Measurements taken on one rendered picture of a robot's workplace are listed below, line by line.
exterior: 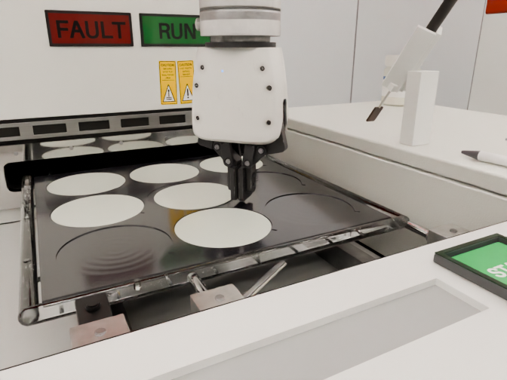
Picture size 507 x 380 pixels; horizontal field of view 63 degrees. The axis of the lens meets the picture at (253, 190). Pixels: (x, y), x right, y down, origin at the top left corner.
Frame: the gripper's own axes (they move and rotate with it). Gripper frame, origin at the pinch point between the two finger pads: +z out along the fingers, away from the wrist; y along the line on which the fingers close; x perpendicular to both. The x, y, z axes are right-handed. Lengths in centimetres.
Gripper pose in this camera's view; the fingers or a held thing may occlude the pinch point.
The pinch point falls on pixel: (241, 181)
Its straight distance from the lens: 48.9
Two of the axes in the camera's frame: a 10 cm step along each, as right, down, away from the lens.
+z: 0.0, 9.5, 3.3
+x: 3.6, -3.1, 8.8
